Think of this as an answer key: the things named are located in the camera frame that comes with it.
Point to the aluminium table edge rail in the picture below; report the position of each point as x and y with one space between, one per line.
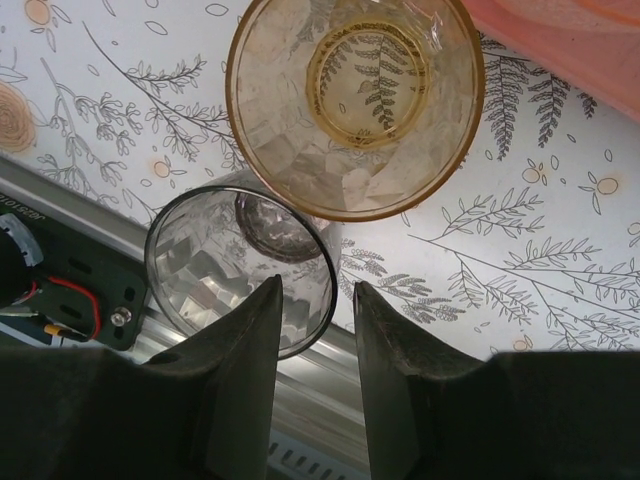
315 390

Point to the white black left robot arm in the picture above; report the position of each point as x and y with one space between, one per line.
12 270

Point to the small grey glass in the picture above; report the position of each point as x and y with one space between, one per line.
200 280

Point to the floral tablecloth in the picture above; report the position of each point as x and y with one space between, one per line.
500 250

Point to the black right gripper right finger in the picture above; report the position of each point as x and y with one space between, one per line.
500 420

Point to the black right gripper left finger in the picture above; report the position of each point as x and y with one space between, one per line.
125 420

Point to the small orange glass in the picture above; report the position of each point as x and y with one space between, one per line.
350 150

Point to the pink plastic tray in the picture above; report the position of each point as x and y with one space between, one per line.
575 40

